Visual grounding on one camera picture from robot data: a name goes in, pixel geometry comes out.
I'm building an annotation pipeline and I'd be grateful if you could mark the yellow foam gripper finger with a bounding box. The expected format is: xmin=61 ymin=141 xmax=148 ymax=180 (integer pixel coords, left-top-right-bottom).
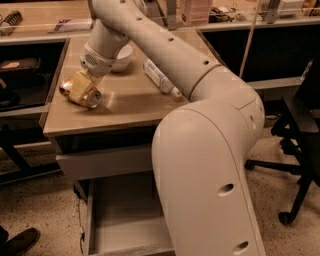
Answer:
xmin=70 ymin=71 xmax=95 ymax=104

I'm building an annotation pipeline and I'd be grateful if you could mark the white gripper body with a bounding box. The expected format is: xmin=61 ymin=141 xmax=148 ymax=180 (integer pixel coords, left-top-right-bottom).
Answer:
xmin=80 ymin=43 xmax=115 ymax=78

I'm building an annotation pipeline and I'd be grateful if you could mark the orange soda can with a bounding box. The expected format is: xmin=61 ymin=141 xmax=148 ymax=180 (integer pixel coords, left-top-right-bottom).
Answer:
xmin=59 ymin=78 xmax=101 ymax=109

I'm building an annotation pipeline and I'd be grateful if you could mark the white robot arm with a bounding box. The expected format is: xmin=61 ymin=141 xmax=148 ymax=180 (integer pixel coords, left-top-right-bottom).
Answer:
xmin=70 ymin=0 xmax=266 ymax=256

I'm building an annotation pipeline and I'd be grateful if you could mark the grey drawer cabinet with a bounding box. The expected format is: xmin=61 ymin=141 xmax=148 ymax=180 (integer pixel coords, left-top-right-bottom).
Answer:
xmin=38 ymin=28 xmax=234 ymax=183

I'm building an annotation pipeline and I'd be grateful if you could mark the open middle drawer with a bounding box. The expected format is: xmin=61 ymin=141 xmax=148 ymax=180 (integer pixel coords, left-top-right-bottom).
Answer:
xmin=83 ymin=171 xmax=175 ymax=256

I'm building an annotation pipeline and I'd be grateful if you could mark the white bowl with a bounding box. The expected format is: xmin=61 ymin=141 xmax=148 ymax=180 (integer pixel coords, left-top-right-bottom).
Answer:
xmin=111 ymin=45 xmax=133 ymax=72

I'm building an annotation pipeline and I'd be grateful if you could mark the purple white paper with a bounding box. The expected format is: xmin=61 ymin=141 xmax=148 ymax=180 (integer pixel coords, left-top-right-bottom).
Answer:
xmin=54 ymin=19 xmax=93 ymax=33

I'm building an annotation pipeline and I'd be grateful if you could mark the clear plastic water bottle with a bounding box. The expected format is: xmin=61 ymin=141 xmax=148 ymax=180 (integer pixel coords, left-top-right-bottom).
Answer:
xmin=143 ymin=59 xmax=182 ymax=98

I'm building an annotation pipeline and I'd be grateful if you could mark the dark bag on shelf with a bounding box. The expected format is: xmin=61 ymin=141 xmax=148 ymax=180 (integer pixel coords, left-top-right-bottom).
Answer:
xmin=0 ymin=57 xmax=41 ymax=77

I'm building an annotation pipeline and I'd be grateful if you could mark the black spiral brush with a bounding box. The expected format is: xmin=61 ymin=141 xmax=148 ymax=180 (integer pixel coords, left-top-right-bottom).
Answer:
xmin=0 ymin=11 xmax=23 ymax=36

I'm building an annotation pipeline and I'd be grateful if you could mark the pink stacked box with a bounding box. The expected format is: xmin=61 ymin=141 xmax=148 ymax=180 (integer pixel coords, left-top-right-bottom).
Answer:
xmin=180 ymin=0 xmax=211 ymax=25

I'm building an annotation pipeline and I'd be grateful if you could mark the white pole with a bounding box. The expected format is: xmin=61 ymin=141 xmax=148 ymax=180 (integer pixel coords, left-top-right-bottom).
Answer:
xmin=239 ymin=0 xmax=262 ymax=78

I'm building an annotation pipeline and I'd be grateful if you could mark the dark shoe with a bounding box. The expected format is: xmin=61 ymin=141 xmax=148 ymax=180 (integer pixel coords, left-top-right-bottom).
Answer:
xmin=0 ymin=226 xmax=40 ymax=256

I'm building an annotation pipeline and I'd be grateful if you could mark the black office chair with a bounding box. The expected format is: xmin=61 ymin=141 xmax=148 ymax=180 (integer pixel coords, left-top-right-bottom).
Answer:
xmin=245 ymin=56 xmax=320 ymax=225

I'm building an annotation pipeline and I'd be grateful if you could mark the middle metal bracket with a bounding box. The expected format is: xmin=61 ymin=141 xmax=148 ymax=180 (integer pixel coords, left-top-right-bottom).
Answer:
xmin=166 ymin=0 xmax=176 ymax=31

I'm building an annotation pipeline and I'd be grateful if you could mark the metal bracket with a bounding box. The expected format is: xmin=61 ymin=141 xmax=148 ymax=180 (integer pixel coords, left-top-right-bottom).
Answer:
xmin=263 ymin=0 xmax=280 ymax=24
xmin=166 ymin=0 xmax=176 ymax=31

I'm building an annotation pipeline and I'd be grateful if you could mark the right metal bracket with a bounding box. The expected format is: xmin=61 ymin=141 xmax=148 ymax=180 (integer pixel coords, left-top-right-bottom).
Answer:
xmin=263 ymin=0 xmax=280 ymax=24

